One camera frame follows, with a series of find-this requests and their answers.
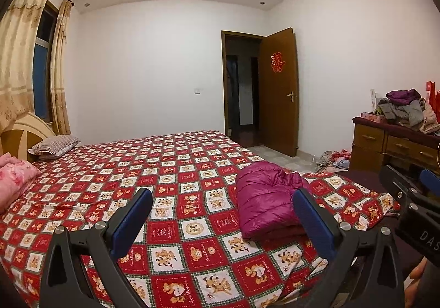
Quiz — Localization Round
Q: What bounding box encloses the red bear printed blanket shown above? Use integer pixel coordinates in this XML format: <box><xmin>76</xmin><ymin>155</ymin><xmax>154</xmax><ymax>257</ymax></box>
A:
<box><xmin>0</xmin><ymin>129</ymin><xmax>401</xmax><ymax>308</ymax></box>

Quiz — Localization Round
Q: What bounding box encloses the striped pillow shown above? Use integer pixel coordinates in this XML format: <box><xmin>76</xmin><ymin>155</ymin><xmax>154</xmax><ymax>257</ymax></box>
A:
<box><xmin>28</xmin><ymin>135</ymin><xmax>81</xmax><ymax>161</ymax></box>

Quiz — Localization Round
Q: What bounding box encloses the magenta puffer jacket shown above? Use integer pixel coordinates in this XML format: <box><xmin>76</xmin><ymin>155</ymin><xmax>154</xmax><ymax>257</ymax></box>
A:
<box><xmin>236</xmin><ymin>161</ymin><xmax>312</xmax><ymax>239</ymax></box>

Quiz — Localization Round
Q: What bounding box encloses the brown wooden door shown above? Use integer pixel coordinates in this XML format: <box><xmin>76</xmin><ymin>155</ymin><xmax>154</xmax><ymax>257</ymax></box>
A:
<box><xmin>259</xmin><ymin>28</ymin><xmax>299</xmax><ymax>158</ymax></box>

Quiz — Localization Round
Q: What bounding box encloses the brown door frame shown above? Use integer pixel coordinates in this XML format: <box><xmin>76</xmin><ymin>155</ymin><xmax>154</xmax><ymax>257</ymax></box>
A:
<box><xmin>221</xmin><ymin>30</ymin><xmax>265</xmax><ymax>138</ymax></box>

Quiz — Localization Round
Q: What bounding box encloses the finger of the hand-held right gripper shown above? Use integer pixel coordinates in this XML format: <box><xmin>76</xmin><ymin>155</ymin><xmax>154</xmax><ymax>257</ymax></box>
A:
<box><xmin>411</xmin><ymin>169</ymin><xmax>440</xmax><ymax>207</ymax></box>
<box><xmin>379</xmin><ymin>165</ymin><xmax>418</xmax><ymax>206</ymax></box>

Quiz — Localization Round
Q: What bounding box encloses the grey clothes pile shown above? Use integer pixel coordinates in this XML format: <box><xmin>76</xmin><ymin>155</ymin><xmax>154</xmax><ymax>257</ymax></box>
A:
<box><xmin>375</xmin><ymin>98</ymin><xmax>427</xmax><ymax>128</ymax></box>

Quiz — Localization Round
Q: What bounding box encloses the red bag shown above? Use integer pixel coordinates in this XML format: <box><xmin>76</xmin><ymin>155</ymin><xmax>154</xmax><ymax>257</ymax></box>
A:
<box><xmin>424</xmin><ymin>81</ymin><xmax>440</xmax><ymax>113</ymax></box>

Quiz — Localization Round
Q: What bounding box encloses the wooden dresser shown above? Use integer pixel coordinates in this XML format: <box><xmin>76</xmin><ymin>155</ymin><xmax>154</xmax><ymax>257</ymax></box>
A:
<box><xmin>351</xmin><ymin>116</ymin><xmax>440</xmax><ymax>174</ymax></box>

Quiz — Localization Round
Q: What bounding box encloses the person's right hand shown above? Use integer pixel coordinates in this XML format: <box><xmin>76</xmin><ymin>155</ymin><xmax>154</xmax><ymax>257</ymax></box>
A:
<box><xmin>405</xmin><ymin>256</ymin><xmax>430</xmax><ymax>308</ymax></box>

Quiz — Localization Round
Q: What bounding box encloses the beige garment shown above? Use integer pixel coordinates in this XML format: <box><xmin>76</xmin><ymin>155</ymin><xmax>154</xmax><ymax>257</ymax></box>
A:
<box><xmin>419</xmin><ymin>105</ymin><xmax>440</xmax><ymax>135</ymax></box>

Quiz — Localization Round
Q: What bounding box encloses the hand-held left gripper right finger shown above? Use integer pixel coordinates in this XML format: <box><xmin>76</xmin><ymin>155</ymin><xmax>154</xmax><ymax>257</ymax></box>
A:
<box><xmin>292</xmin><ymin>187</ymin><xmax>406</xmax><ymax>308</ymax></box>

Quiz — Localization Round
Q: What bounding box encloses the dark brown mattress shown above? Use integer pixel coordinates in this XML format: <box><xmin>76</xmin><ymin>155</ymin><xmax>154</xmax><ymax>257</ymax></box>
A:
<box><xmin>339</xmin><ymin>169</ymin><xmax>440</xmax><ymax>295</ymax></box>

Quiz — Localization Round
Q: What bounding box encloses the red paper door decoration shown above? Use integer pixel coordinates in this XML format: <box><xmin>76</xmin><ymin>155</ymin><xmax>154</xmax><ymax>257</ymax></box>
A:
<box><xmin>270</xmin><ymin>51</ymin><xmax>284</xmax><ymax>73</ymax></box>

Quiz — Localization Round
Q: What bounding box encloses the white upright box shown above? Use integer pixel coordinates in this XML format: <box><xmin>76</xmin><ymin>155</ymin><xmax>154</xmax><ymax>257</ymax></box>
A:
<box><xmin>369</xmin><ymin>88</ymin><xmax>380</xmax><ymax>113</ymax></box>

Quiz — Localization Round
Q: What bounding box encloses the pink floral pillow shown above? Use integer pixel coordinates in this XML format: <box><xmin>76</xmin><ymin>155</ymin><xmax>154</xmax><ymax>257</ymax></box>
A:
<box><xmin>0</xmin><ymin>153</ymin><xmax>42</xmax><ymax>214</ymax></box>

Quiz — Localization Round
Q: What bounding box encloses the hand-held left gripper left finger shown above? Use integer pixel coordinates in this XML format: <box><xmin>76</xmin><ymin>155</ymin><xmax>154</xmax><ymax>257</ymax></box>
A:
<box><xmin>38</xmin><ymin>187</ymin><xmax>153</xmax><ymax>308</ymax></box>

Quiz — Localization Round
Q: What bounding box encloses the purple garment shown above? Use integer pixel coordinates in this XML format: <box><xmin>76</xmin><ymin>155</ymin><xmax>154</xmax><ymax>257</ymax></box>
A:
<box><xmin>387</xmin><ymin>89</ymin><xmax>422</xmax><ymax>105</ymax></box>

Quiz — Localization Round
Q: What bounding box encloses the heap of clothes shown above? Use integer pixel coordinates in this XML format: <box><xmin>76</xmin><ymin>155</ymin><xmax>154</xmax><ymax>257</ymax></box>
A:
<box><xmin>316</xmin><ymin>148</ymin><xmax>353</xmax><ymax>173</ymax></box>

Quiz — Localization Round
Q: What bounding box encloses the narrow beige patterned curtain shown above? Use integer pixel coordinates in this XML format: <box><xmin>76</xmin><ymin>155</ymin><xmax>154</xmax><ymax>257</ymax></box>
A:
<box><xmin>51</xmin><ymin>0</ymin><xmax>74</xmax><ymax>137</ymax></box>

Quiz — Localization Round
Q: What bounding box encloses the wide beige patterned curtain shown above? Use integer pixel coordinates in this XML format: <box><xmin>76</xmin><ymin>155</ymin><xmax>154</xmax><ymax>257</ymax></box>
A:
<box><xmin>0</xmin><ymin>0</ymin><xmax>54</xmax><ymax>132</ymax></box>

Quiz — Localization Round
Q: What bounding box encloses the wooden bed headboard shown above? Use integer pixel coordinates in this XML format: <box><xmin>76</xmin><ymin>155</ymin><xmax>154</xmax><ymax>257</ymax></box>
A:
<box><xmin>0</xmin><ymin>112</ymin><xmax>56</xmax><ymax>157</ymax></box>

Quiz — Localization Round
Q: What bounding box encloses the window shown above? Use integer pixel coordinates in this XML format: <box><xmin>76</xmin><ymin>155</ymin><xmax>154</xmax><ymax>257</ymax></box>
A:
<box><xmin>32</xmin><ymin>1</ymin><xmax>61</xmax><ymax>123</ymax></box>

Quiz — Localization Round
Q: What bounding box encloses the pink flat box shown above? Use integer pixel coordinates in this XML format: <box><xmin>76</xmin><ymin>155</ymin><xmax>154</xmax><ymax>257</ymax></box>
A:
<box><xmin>361</xmin><ymin>112</ymin><xmax>387</xmax><ymax>123</ymax></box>

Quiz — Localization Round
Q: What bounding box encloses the dark red dresser cover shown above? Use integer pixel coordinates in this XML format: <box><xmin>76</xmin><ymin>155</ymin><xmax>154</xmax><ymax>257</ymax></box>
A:
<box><xmin>353</xmin><ymin>116</ymin><xmax>440</xmax><ymax>140</ymax></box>

